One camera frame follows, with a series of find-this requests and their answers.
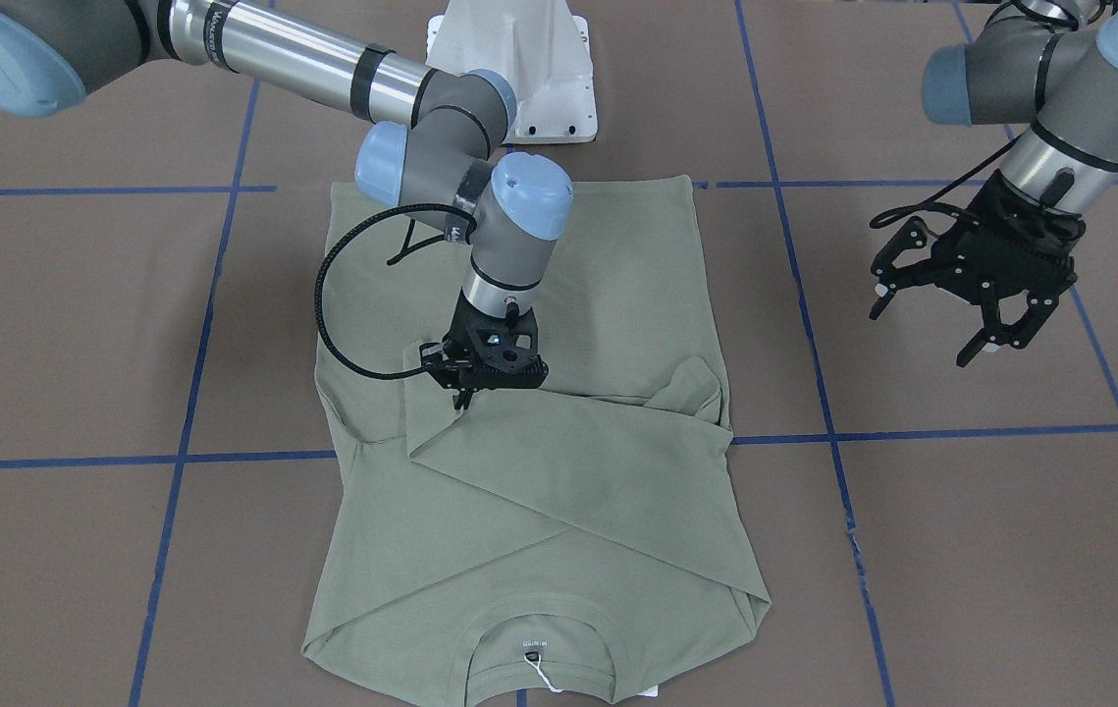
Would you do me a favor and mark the white string hang tag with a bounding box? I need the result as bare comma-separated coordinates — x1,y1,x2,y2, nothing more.
524,650,562,694

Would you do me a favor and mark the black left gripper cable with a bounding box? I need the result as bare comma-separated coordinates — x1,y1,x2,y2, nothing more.
869,167,996,232

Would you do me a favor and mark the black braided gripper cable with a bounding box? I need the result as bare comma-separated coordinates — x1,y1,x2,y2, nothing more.
313,202,481,381

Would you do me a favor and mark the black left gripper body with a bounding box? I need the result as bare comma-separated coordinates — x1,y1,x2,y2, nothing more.
932,171,1087,304

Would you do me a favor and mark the olive green long-sleeve shirt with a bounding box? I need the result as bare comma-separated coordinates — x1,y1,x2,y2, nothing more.
302,176,771,706

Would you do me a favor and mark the black Robotiq right gripper body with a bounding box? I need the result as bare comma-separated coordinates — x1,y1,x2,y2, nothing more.
420,295,549,392

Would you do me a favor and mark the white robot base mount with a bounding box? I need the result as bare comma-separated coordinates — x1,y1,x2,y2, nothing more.
427,1,599,147

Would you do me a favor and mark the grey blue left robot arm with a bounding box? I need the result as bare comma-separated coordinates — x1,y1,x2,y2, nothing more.
870,1,1118,366

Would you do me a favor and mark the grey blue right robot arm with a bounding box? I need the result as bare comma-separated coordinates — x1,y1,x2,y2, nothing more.
0,1,575,411

